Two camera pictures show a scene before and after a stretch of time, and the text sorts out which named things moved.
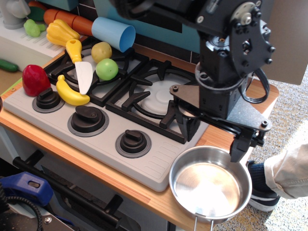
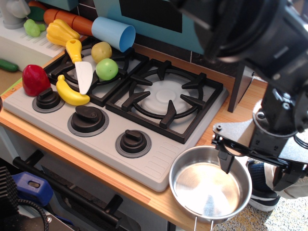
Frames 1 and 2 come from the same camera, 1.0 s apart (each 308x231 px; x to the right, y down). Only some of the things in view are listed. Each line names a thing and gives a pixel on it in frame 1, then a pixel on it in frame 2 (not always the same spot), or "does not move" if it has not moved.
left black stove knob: x=48 y=101 does not move
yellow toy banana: x=69 y=95 does not move
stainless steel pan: x=206 y=186 does not move
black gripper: x=223 y=102 → x=250 y=138
